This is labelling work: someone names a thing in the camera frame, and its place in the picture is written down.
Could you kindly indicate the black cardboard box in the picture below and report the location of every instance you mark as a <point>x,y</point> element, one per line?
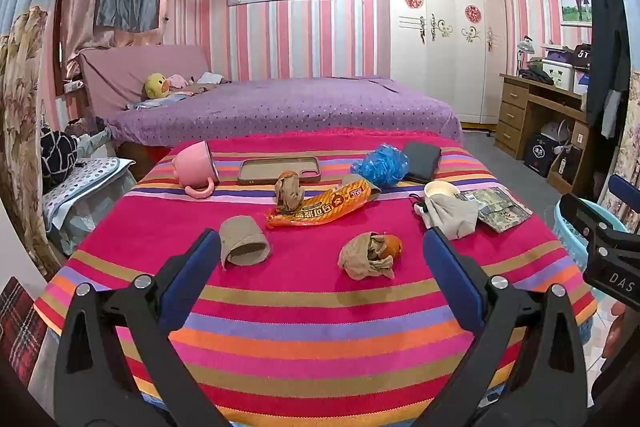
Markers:
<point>540,154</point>

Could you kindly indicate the white storage box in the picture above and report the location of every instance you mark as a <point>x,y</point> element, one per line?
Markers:
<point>559,76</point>

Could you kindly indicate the pink bed headboard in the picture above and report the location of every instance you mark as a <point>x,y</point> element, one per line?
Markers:
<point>125,67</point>

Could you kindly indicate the cream round bowl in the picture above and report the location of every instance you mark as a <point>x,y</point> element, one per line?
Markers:
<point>442,189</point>

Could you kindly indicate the black bag white print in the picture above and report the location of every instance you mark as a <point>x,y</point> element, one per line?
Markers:
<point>582,55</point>

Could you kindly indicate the light blue plastic basket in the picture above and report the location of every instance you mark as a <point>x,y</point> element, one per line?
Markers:
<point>575,237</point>

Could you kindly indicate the pink mug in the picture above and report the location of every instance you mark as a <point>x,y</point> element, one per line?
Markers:
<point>192,164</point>

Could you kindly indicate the white wardrobe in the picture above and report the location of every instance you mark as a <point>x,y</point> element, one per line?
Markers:
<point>440,72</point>

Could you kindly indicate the red plaid cloth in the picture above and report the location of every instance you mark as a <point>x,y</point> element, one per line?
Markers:
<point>20,332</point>

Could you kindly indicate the pink plush toy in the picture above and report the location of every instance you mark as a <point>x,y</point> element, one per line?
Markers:
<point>177,82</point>

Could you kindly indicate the yellow duck plush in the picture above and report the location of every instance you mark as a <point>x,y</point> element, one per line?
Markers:
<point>155,86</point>

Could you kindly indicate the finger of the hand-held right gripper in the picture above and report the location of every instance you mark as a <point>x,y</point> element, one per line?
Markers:
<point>582,212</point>
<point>625,192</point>

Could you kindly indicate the beige knotted stocking bundle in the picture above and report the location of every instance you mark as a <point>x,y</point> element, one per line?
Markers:
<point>289,192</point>

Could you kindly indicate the black flat case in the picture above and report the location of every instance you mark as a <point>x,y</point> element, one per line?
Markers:
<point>422,159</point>

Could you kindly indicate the white small fan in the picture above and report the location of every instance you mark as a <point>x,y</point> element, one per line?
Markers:
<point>555,132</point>

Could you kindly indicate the black white patterned bag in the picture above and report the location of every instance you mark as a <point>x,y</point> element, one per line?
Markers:
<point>57,157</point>

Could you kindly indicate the grey cloth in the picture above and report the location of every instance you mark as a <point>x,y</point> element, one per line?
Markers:
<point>450,217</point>

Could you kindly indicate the beige floral curtain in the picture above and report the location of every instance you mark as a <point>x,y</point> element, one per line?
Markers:
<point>22,132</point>

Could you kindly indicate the brown phone case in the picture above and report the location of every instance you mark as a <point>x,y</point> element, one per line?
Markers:
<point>260,172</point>

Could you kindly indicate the floral cream curtain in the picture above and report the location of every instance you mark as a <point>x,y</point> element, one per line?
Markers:
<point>627,147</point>

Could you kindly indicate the desk lamp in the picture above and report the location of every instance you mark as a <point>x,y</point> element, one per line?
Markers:
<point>525,47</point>

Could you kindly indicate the person's right hand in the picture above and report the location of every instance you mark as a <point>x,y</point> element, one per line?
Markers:
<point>616,332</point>

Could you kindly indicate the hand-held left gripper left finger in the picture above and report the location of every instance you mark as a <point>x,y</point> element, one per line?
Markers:
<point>192,272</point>

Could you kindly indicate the purple dotted bedspread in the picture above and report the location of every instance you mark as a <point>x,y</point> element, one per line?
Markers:
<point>300,107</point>

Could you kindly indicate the striped pink blanket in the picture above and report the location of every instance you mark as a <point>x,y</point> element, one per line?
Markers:
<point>300,332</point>

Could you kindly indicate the orange snack wrapper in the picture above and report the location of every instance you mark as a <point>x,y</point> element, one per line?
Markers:
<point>325,205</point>

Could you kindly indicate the blue mesh puff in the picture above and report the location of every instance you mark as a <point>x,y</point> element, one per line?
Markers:
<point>382,164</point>

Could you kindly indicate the dark clothes pile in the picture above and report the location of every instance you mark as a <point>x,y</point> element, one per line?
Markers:
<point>537,74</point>

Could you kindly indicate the dark hanging clothing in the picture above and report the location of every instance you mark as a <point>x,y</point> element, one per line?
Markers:
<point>607,57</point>

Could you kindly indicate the camouflage print packet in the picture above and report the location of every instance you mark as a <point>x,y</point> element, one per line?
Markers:
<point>500,209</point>

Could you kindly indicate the polka dot cloth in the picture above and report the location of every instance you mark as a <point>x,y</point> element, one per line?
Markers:
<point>85,179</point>

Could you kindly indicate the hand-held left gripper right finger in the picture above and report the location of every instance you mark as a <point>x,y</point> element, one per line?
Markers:
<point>450,272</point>

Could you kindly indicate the wooden desk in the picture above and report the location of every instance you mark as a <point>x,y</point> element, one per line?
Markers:
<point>515,107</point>

